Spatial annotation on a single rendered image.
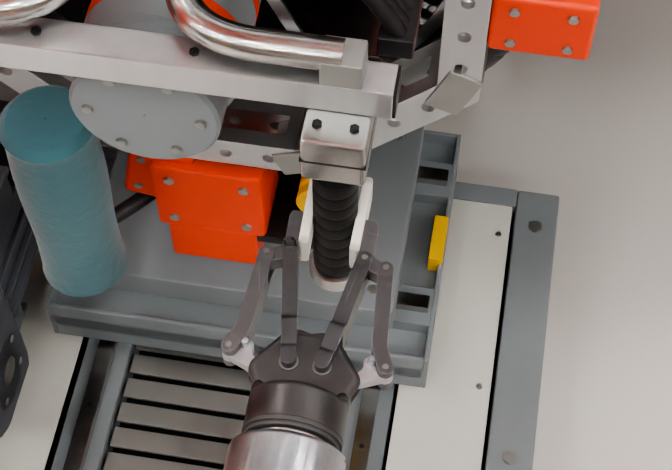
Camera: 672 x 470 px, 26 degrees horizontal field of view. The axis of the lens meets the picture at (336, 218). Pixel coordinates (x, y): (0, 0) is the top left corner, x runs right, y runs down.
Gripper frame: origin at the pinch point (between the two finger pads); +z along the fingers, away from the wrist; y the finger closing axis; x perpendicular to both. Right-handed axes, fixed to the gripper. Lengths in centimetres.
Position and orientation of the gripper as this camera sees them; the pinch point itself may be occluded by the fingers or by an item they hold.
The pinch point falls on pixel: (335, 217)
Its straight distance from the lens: 117.1
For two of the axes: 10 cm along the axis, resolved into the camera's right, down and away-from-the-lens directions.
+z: 1.6, -8.3, 5.4
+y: 9.9, 1.4, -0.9
